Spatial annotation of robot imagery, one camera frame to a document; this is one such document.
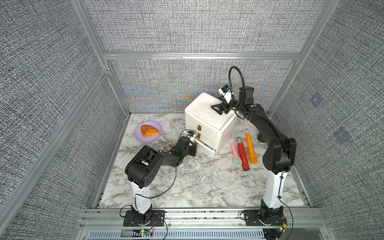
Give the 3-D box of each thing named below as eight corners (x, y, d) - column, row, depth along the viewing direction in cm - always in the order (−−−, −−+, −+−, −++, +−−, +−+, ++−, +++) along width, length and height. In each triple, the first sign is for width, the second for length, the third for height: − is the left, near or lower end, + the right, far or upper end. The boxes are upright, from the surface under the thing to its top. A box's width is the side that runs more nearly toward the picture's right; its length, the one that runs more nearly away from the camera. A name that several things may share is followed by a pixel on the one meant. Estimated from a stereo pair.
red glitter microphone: (243, 171, 91) (244, 169, 89) (236, 139, 105) (236, 137, 103) (251, 171, 91) (252, 169, 89) (242, 139, 105) (243, 137, 103)
